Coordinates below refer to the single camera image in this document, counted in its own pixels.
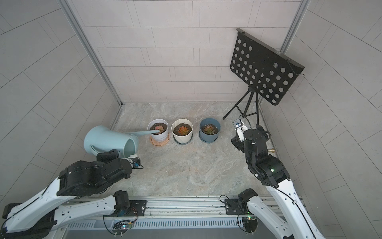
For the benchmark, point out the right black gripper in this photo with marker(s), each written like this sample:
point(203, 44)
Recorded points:
point(237, 143)

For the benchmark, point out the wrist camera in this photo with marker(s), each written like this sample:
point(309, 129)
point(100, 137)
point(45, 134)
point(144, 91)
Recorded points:
point(135, 162)
point(240, 128)

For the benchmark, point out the left circuit board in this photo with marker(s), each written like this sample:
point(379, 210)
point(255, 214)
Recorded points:
point(121, 227)

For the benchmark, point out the white round plant pot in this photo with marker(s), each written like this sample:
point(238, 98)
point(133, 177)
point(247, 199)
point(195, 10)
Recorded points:
point(158, 137)

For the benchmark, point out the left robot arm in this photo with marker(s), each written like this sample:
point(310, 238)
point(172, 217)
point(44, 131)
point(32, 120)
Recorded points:
point(49, 209)

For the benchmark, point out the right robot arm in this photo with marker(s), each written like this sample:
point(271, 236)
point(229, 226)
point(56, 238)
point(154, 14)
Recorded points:
point(295, 223)

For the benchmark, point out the green-red succulent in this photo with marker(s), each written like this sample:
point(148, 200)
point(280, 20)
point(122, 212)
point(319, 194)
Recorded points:
point(210, 129)

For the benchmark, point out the pink succulent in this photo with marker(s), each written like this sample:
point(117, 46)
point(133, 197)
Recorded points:
point(160, 128)

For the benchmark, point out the blue plant pot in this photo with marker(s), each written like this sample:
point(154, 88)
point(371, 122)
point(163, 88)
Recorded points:
point(207, 137)

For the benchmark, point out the grey-blue pot saucer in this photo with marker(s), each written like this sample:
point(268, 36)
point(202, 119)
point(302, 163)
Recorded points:
point(182, 143)

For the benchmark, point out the light blue watering can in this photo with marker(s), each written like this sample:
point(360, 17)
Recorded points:
point(101, 139)

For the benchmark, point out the right circuit board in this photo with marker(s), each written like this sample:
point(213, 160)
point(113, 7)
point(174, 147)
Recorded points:
point(250, 224)

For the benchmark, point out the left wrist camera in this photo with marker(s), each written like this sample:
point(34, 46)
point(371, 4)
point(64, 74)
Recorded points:
point(135, 162)

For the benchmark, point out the cream faceted plant pot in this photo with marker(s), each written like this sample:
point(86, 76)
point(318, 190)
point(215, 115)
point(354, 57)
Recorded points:
point(175, 126)

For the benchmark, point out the black perforated music stand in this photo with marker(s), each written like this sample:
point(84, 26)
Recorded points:
point(267, 73)

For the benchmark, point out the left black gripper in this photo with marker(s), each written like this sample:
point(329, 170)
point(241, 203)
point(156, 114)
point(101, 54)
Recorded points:
point(107, 158)

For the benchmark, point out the peach pot saucer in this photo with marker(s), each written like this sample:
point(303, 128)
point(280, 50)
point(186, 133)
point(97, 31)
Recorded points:
point(159, 144)

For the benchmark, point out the circuit board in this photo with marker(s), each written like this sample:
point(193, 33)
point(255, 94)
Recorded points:
point(121, 227)
point(250, 224)

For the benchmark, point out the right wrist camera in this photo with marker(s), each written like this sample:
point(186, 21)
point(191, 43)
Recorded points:
point(240, 128)

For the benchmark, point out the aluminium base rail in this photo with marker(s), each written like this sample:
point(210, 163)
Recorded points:
point(185, 207)

